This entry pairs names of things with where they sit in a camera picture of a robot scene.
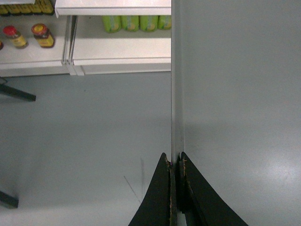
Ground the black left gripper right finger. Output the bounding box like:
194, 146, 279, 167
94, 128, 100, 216
176, 152, 247, 226

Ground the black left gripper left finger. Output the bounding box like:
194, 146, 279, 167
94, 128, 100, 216
129, 153, 175, 226

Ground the grey metal tray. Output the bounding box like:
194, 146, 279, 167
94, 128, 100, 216
172, 0, 301, 226

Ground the red cap sauce jar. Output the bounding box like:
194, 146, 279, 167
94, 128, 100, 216
31, 24, 55, 48
3, 25, 28, 49

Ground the white store shelf unit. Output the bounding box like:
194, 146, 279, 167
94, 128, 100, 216
0, 0, 172, 77

